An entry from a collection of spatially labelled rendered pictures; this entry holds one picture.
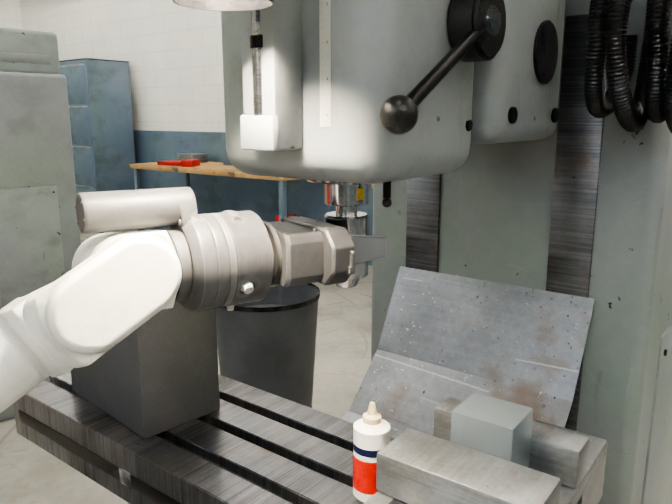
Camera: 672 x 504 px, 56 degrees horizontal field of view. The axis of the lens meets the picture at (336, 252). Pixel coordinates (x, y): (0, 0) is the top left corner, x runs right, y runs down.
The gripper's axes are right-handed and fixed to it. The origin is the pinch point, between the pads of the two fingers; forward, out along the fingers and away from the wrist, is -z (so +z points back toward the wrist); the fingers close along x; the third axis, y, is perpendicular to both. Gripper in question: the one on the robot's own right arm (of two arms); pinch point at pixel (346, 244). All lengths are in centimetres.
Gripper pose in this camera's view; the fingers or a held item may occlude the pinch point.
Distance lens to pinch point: 66.4
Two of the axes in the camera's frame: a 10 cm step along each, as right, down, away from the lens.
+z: -8.4, 1.1, -5.4
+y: -0.1, 9.8, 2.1
